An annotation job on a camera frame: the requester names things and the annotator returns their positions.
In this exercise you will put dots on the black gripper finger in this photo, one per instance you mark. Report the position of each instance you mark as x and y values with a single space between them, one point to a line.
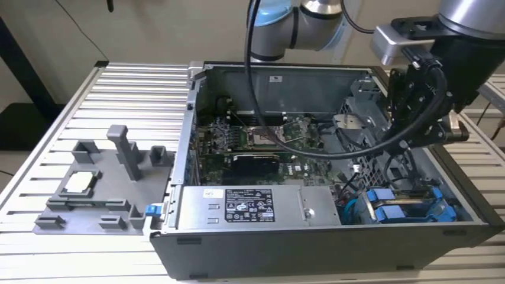
444 133
420 88

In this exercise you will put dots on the hard disk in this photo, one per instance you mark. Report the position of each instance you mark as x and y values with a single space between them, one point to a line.
380 195

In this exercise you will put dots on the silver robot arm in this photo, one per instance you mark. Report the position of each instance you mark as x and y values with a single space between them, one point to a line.
312 29

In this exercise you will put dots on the grey metal disk bay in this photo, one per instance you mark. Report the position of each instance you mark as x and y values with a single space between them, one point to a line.
367 97

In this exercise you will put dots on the black RAM slot bank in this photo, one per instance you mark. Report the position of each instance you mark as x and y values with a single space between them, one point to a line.
260 117

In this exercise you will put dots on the green motherboard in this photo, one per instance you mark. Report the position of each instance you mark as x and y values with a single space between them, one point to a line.
312 174

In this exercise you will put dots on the CPU socket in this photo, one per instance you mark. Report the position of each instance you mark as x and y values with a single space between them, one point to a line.
256 137

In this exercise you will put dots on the black graphics card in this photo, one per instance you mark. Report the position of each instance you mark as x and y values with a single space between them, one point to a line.
256 162

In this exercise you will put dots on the black PC case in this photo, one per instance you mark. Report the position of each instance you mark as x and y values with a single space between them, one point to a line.
276 254

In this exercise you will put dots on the silver power supply unit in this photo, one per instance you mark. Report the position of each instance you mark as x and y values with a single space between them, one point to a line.
198 207

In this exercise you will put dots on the blue case latch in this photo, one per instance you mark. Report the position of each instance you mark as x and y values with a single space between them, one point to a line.
152 210

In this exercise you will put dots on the grey parts rack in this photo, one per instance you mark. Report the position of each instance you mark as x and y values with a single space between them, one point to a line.
119 183

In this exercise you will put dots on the silver CPU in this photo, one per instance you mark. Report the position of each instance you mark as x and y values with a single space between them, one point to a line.
80 181

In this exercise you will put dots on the black furniture panel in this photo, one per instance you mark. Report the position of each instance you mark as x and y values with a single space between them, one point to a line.
23 88

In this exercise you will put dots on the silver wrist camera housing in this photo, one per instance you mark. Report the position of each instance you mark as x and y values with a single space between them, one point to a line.
388 44

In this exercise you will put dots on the silver metal bracket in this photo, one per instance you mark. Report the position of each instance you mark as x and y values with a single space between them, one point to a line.
349 121

